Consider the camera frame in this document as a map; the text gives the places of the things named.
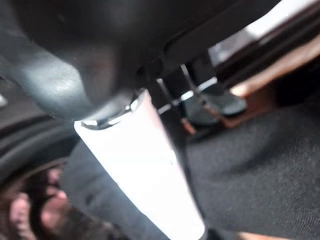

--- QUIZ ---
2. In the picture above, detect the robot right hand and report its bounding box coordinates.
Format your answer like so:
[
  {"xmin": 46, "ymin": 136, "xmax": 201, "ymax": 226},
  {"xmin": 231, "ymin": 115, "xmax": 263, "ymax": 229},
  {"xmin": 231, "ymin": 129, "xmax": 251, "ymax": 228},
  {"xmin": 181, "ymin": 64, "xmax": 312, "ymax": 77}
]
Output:
[{"xmin": 0, "ymin": 0, "xmax": 283, "ymax": 240}]

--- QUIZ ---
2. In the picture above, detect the dark grey washing machine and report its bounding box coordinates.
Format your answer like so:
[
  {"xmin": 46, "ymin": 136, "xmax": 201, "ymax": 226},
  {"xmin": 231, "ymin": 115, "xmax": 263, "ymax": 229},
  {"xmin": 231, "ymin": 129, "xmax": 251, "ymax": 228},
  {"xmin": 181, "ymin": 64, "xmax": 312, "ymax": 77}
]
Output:
[{"xmin": 0, "ymin": 77, "xmax": 121, "ymax": 240}]

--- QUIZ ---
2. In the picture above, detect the short black garment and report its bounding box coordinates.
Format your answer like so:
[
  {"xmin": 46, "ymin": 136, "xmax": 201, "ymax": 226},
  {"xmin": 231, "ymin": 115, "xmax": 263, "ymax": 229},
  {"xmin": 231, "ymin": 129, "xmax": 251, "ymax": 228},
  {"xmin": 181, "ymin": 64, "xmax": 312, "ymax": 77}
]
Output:
[{"xmin": 62, "ymin": 99, "xmax": 320, "ymax": 240}]

